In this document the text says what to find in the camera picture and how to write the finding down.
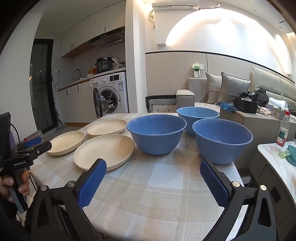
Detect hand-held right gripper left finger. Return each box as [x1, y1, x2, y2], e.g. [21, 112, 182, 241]
[31, 158, 107, 241]

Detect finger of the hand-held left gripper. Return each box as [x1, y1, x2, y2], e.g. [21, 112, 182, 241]
[17, 137, 44, 151]
[14, 141, 52, 161]

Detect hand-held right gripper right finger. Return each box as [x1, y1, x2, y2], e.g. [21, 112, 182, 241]
[199, 159, 277, 241]

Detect cream plate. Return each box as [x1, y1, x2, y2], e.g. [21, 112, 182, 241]
[47, 130, 85, 156]
[73, 134, 135, 172]
[87, 119, 128, 139]

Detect blue bowl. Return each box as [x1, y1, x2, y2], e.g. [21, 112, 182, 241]
[126, 114, 187, 155]
[176, 107, 220, 135]
[192, 118, 253, 165]

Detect person's left hand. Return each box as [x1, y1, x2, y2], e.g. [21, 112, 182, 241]
[0, 175, 30, 202]

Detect checked tablecloth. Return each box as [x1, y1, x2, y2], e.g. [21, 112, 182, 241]
[30, 113, 249, 241]

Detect white lower kitchen cabinets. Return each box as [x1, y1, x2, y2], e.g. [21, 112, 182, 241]
[58, 80, 92, 124]

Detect white kitchen cabinets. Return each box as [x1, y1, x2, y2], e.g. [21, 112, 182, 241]
[61, 5, 126, 58]
[58, 80, 92, 124]

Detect black glass door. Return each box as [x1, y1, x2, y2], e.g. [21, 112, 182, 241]
[30, 38, 55, 135]

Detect grey side cabinet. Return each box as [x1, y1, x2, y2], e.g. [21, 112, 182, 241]
[220, 105, 285, 169]

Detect blue plastic bag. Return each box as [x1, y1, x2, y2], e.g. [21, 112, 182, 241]
[216, 101, 235, 113]

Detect teal lid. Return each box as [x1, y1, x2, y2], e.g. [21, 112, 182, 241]
[285, 144, 296, 166]

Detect black storage box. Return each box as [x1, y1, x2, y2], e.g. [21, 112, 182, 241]
[232, 97, 258, 114]

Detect plastic water bottle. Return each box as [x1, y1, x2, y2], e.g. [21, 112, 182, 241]
[275, 111, 290, 152]

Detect white washing machine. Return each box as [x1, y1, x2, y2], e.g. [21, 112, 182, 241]
[90, 72, 129, 120]

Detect grey sofa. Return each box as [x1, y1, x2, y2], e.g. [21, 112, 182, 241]
[176, 77, 222, 112]

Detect grey tissue box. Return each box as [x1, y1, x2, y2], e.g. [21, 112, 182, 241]
[270, 107, 287, 120]

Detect grey pillow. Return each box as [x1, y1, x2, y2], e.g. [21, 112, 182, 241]
[205, 72, 223, 105]
[216, 72, 251, 105]

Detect black jacket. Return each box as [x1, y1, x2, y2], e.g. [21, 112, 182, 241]
[239, 89, 270, 105]

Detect black pressure cooker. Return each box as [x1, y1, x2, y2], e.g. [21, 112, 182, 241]
[97, 57, 114, 74]

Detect green white tissue holder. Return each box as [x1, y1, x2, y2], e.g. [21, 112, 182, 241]
[191, 62, 205, 78]

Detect padded bed headboard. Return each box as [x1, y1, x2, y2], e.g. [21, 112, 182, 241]
[251, 67, 296, 103]

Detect range hood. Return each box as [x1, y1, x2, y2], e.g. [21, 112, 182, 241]
[89, 27, 125, 48]

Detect white upper kitchen cabinets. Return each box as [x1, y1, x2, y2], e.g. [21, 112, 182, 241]
[61, 5, 126, 58]

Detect white air conditioner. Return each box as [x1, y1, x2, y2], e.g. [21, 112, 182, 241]
[151, 0, 200, 11]

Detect white charging cable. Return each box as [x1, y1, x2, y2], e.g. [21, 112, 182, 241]
[196, 79, 209, 106]

